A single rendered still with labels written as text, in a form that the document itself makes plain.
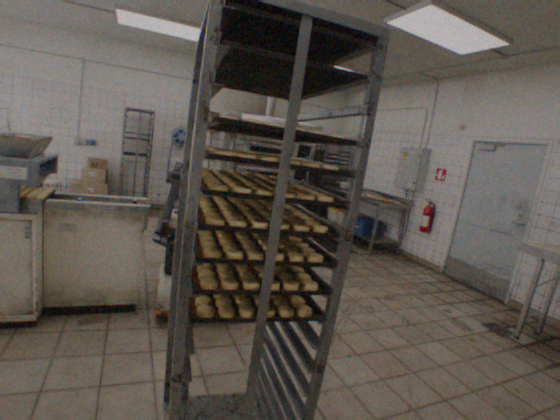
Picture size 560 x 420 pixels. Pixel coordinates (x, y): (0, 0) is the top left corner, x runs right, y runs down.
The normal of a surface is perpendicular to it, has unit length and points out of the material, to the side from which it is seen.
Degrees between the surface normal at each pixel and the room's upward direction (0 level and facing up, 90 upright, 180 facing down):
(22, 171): 90
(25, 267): 90
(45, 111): 90
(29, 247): 90
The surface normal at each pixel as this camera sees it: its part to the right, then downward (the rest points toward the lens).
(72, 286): 0.41, 0.22
